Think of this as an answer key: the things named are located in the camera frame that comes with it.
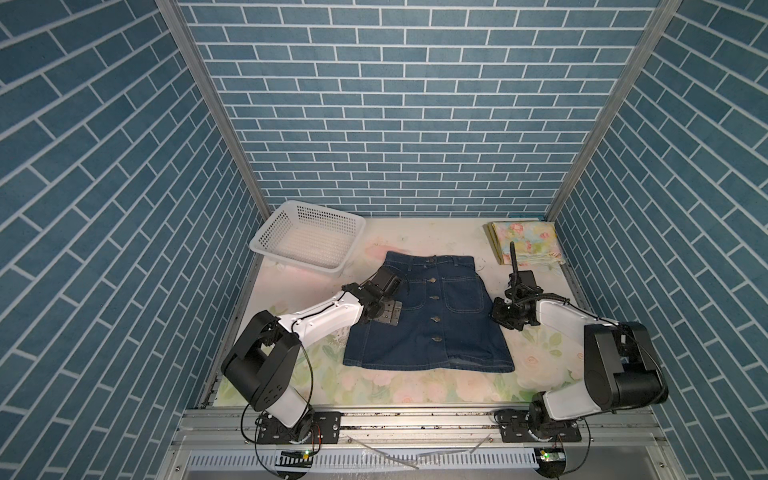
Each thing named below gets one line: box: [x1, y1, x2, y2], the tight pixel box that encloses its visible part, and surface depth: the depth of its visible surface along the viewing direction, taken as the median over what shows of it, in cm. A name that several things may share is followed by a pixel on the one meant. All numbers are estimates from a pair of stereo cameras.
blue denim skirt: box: [343, 252, 516, 373], surface depth 91 cm
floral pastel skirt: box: [491, 221, 566, 266], surface depth 111 cm
